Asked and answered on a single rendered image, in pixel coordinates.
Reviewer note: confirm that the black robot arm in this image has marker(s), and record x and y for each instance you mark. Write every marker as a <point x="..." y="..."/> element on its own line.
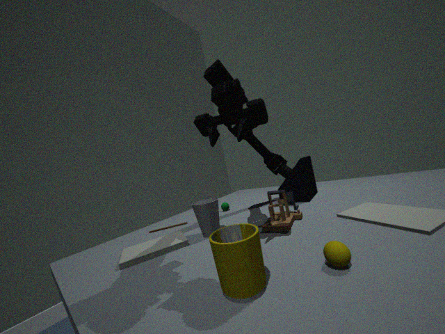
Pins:
<point x="227" y="90"/>

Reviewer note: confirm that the yellow cylindrical cup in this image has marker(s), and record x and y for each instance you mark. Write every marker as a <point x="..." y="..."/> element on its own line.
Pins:
<point x="239" y="262"/>

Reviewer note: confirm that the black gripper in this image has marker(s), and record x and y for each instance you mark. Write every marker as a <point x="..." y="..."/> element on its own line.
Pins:
<point x="247" y="118"/>

